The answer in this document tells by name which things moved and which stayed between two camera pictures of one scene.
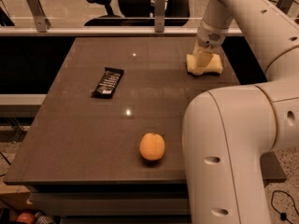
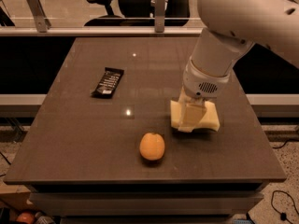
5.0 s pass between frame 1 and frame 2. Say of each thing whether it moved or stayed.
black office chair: stayed
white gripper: moved
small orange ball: stayed
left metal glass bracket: stayed
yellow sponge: moved
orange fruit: stayed
